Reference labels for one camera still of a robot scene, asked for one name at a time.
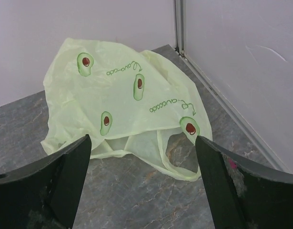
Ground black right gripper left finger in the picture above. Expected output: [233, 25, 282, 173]
[0, 135, 91, 229]

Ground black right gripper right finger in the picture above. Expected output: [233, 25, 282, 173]
[195, 136, 293, 229]

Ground green avocado print plastic bag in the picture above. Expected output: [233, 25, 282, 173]
[41, 38, 212, 181]

